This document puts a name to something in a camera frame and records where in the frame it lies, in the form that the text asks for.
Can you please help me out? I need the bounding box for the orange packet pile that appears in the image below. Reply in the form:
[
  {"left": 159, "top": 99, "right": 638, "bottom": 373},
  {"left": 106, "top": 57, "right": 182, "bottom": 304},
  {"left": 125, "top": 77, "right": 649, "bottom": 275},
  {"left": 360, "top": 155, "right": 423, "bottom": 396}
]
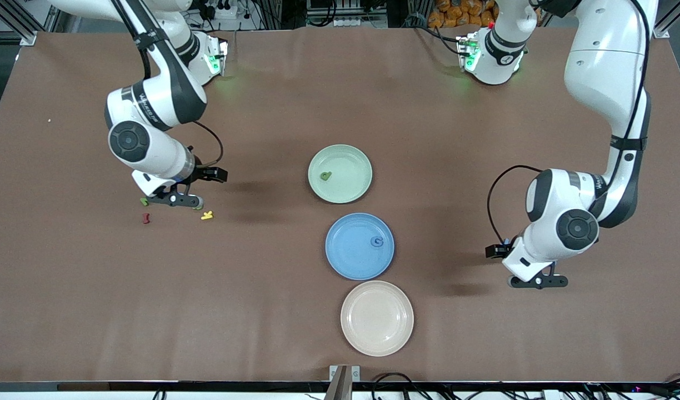
[{"left": 427, "top": 0, "right": 499, "bottom": 28}]

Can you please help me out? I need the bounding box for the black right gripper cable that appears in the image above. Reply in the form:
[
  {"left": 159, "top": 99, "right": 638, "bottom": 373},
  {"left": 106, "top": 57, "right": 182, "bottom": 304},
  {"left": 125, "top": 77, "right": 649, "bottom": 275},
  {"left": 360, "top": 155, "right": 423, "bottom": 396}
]
[{"left": 111, "top": 0, "right": 224, "bottom": 168}]

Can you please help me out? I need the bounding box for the black table edge rail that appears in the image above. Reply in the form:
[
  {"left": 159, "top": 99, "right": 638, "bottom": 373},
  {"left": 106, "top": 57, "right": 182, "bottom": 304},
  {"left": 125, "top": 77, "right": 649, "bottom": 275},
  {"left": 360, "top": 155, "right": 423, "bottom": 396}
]
[{"left": 0, "top": 380, "right": 680, "bottom": 393}]

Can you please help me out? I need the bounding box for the silver clamp bracket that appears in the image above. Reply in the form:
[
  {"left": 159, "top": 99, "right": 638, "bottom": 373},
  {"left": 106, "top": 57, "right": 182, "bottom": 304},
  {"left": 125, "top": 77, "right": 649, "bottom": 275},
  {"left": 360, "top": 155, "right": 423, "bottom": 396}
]
[{"left": 329, "top": 364, "right": 361, "bottom": 383}]

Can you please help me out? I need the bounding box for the blue plate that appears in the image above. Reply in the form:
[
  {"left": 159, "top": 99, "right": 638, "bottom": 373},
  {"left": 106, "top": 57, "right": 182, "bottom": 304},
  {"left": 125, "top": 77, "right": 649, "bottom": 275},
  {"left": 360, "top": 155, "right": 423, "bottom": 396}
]
[{"left": 325, "top": 212, "right": 396, "bottom": 281}]

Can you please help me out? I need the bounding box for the white power strip with plugs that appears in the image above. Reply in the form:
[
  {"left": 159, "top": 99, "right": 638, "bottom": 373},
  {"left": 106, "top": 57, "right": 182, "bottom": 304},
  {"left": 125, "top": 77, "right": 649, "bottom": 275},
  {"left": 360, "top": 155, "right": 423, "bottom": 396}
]
[{"left": 198, "top": 0, "right": 246, "bottom": 21}]

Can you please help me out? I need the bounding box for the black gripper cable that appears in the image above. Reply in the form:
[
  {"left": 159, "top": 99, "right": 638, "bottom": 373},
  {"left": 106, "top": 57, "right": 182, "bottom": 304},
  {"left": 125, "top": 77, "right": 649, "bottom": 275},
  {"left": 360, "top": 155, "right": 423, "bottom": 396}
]
[
  {"left": 487, "top": 0, "right": 652, "bottom": 248},
  {"left": 111, "top": 0, "right": 224, "bottom": 168}
]

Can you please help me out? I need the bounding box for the green plate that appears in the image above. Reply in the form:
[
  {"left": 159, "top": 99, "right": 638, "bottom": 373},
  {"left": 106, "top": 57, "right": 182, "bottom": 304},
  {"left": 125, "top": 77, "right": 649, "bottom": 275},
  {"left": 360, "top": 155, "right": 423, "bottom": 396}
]
[{"left": 308, "top": 144, "right": 373, "bottom": 204}]

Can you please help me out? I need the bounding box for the beige plate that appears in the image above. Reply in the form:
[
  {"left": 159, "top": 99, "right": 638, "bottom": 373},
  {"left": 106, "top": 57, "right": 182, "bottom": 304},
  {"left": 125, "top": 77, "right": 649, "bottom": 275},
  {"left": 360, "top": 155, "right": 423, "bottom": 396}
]
[{"left": 340, "top": 280, "right": 415, "bottom": 357}]

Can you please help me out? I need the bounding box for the dark metal post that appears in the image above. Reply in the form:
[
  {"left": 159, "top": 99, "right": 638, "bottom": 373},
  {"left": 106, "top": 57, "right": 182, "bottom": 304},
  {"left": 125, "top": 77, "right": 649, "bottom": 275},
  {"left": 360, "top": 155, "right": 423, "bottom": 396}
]
[{"left": 323, "top": 365, "right": 353, "bottom": 400}]

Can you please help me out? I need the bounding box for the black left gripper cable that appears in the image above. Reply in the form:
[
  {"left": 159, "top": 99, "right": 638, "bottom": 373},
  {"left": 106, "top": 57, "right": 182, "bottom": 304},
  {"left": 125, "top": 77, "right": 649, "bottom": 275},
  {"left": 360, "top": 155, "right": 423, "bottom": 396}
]
[{"left": 487, "top": 0, "right": 652, "bottom": 248}]

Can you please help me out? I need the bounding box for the black looped cable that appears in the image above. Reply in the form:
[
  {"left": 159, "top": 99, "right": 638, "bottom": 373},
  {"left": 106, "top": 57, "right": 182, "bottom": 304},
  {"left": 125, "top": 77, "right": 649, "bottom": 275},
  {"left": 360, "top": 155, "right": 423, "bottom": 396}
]
[{"left": 371, "top": 372, "right": 429, "bottom": 400}]

